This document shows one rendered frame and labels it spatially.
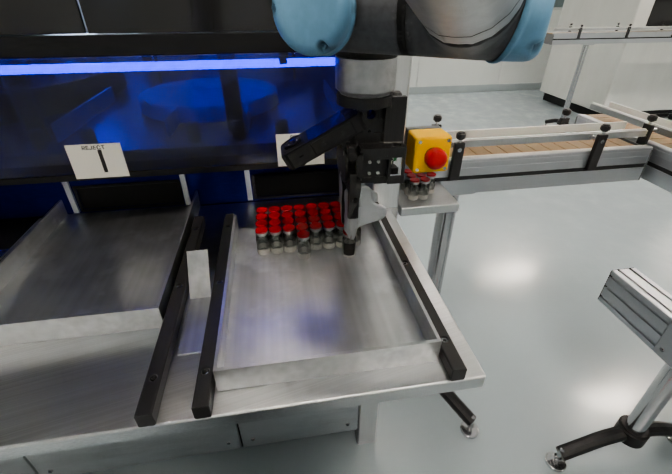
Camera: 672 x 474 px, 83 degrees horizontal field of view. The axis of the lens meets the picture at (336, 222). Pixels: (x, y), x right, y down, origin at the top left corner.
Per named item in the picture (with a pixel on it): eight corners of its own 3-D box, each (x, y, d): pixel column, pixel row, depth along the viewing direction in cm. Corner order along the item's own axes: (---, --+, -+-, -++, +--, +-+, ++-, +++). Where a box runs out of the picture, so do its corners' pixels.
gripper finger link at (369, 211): (387, 245, 56) (390, 186, 52) (347, 249, 55) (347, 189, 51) (381, 235, 59) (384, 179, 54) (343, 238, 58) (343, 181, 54)
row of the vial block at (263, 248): (257, 249, 66) (254, 226, 63) (359, 239, 68) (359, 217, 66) (257, 256, 64) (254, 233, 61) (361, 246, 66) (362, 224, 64)
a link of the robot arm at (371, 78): (340, 61, 42) (330, 51, 49) (340, 103, 44) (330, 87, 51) (406, 59, 43) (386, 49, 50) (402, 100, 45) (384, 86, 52)
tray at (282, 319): (236, 229, 71) (233, 213, 69) (371, 218, 75) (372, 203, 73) (217, 391, 43) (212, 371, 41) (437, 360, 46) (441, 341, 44)
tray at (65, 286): (66, 215, 76) (59, 199, 74) (200, 205, 79) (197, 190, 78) (-54, 352, 47) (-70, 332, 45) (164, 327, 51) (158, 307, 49)
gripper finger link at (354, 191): (360, 222, 52) (361, 160, 48) (349, 223, 52) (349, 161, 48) (353, 208, 56) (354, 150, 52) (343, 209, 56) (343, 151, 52)
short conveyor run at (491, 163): (384, 203, 88) (389, 137, 80) (369, 175, 101) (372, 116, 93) (644, 183, 97) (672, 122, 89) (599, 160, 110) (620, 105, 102)
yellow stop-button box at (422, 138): (401, 160, 80) (404, 126, 76) (433, 158, 81) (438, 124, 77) (413, 174, 74) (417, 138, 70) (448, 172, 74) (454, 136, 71)
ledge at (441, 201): (382, 187, 91) (383, 179, 90) (434, 183, 93) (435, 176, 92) (400, 216, 79) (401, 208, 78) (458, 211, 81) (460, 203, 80)
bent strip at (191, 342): (194, 281, 59) (186, 250, 56) (214, 279, 59) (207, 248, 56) (177, 355, 47) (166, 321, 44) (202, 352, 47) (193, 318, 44)
